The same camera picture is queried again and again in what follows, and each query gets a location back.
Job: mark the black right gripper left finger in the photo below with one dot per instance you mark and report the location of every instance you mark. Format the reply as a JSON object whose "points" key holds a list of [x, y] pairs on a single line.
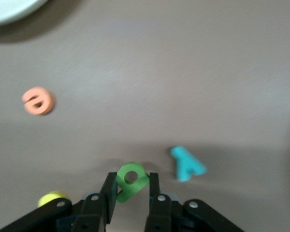
{"points": [[94, 212]]}

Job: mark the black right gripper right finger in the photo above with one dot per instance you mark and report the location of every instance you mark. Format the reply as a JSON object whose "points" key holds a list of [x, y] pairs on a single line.
{"points": [[159, 212]]}

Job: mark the green foam letter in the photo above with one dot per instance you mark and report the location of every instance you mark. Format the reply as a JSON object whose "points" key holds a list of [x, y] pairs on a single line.
{"points": [[126, 191]]}

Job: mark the yellow foam letter d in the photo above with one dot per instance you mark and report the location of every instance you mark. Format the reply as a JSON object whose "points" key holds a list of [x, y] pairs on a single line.
{"points": [[50, 197]]}

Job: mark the teal foam letter y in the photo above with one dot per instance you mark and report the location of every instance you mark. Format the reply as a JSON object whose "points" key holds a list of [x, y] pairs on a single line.
{"points": [[186, 164]]}

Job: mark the orange foam letter e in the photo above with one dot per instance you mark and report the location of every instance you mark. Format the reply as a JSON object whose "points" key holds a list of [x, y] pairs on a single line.
{"points": [[47, 106]]}

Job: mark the brown table cover sheet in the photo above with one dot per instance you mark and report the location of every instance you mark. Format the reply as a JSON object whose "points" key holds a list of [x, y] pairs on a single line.
{"points": [[159, 72]]}

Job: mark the beige plate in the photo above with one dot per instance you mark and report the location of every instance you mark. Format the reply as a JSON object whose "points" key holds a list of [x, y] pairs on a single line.
{"points": [[9, 9]]}

